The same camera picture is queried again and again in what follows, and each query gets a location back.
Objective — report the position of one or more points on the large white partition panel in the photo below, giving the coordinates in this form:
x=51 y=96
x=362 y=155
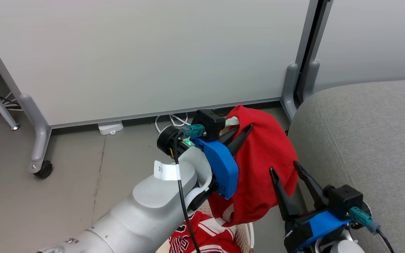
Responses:
x=135 y=52

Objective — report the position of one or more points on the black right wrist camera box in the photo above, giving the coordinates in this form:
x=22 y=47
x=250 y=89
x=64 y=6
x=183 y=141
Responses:
x=345 y=198

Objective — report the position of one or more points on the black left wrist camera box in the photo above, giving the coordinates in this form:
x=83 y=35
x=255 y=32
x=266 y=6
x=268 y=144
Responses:
x=209 y=123

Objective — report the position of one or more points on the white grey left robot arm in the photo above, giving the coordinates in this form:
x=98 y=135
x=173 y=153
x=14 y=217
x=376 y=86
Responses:
x=146 y=207

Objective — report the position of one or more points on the red shorts with white trim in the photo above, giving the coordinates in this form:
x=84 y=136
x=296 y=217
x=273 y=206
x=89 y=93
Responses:
x=265 y=154

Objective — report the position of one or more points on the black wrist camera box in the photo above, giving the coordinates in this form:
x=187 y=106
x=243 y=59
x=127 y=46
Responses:
x=345 y=198
x=209 y=123

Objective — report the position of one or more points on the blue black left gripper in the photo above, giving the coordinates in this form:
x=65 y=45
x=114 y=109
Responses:
x=223 y=165

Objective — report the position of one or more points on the grey fabric sofa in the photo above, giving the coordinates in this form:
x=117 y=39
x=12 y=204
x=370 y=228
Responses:
x=374 y=140

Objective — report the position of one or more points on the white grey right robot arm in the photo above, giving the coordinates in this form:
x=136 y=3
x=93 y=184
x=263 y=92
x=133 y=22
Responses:
x=343 y=246

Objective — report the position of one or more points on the grey partition leg with caster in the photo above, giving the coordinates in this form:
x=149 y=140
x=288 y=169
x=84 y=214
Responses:
x=39 y=137

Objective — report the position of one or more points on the narrow white partition panel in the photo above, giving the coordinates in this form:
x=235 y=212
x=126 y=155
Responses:
x=371 y=38

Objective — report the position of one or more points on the white laundry basket wicker rim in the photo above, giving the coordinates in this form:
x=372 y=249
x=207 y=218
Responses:
x=244 y=235

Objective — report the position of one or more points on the red basketball jersey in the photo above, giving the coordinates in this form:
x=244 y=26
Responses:
x=209 y=233

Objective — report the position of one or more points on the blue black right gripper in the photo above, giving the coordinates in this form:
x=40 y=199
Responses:
x=315 y=226

